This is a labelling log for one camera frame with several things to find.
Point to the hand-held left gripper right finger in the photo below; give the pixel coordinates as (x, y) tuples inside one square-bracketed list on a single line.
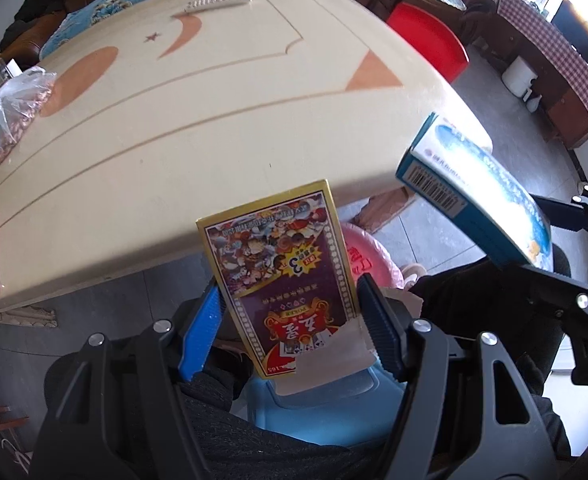
[(379, 325)]

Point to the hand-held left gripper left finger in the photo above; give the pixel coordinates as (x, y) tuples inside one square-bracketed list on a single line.
[(201, 330)]

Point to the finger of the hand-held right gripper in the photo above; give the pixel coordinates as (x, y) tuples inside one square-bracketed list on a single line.
[(559, 212), (549, 285)]

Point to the pink lined trash bin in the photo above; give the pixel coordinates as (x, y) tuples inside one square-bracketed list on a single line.
[(369, 255)]

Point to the blue white medicine box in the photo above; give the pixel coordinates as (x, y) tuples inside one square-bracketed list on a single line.
[(474, 195)]

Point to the purple yellow playing card box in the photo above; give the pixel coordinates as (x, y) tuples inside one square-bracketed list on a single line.
[(284, 270)]

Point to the beige slipper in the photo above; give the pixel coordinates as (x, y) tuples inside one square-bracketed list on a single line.
[(415, 274)]

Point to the light blue plastic stool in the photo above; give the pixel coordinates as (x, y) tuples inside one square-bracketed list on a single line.
[(324, 415)]

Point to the wooden tv cabinet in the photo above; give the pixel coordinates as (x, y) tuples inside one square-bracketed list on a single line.
[(559, 100)]

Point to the brown cardboard box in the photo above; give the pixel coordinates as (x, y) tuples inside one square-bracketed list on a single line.
[(384, 207)]

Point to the white ceramic jar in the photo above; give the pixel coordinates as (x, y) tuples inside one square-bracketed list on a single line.
[(516, 75)]

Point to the checkered-cloth cabinet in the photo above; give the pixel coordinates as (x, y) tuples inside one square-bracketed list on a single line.
[(549, 40)]

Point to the black television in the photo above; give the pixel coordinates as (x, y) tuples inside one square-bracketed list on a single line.
[(579, 30)]

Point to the red plastic stool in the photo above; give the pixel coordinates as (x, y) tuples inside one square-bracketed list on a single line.
[(424, 45)]

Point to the cream patterned table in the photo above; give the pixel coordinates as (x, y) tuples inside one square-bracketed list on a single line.
[(198, 110)]

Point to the clear plastic bag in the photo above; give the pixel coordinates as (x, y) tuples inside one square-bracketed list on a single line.
[(16, 115)]

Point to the white remote control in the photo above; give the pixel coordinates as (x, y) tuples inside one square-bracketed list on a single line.
[(216, 1)]

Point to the dark cloth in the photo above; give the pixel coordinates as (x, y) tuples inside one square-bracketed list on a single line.
[(38, 7)]

